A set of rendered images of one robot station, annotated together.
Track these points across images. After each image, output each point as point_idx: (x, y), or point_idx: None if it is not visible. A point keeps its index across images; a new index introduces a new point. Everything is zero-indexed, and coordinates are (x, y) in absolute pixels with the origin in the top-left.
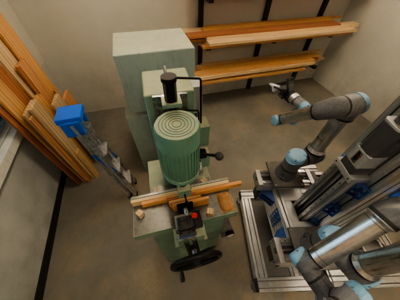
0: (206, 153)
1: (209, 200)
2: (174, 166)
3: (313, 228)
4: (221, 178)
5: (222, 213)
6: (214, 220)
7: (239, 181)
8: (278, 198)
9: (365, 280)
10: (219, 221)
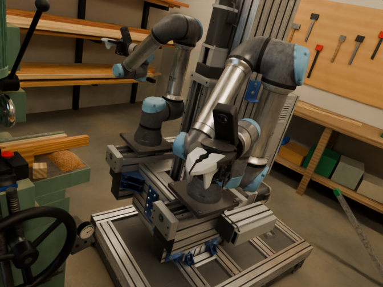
0: (18, 53)
1: (35, 162)
2: None
3: None
4: (53, 132)
5: (65, 172)
6: (51, 191)
7: (84, 135)
8: (147, 171)
9: (256, 169)
10: (62, 196)
